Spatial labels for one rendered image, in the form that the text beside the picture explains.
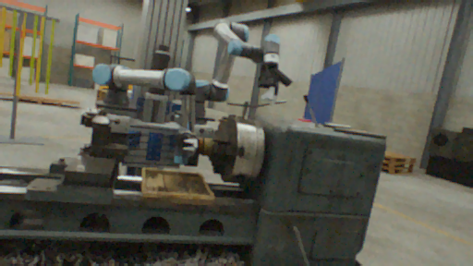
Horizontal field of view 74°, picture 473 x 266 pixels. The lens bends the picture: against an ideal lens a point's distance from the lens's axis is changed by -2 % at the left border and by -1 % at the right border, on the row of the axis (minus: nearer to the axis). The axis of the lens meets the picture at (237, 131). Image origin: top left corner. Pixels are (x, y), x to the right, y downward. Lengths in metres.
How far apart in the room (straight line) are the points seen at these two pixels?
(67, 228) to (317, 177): 1.06
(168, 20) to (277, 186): 1.34
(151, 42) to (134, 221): 1.21
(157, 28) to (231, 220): 1.34
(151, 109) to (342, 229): 1.34
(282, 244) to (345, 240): 0.34
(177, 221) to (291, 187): 0.52
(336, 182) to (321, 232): 0.25
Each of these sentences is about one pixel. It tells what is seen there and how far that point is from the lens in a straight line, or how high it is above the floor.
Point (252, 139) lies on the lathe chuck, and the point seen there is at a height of 1.16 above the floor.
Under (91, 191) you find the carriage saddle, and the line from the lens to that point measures 1.28.
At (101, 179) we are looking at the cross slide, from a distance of 1.31.
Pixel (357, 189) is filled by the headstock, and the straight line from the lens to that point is 1.64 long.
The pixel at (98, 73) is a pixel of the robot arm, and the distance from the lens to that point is 1.86.
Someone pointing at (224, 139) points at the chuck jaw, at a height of 1.12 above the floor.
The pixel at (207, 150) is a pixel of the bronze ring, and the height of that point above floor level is 1.07.
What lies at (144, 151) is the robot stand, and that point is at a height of 0.90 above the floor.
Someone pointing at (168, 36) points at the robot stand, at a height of 1.64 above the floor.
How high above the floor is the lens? 1.35
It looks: 7 degrees down
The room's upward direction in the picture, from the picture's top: 10 degrees clockwise
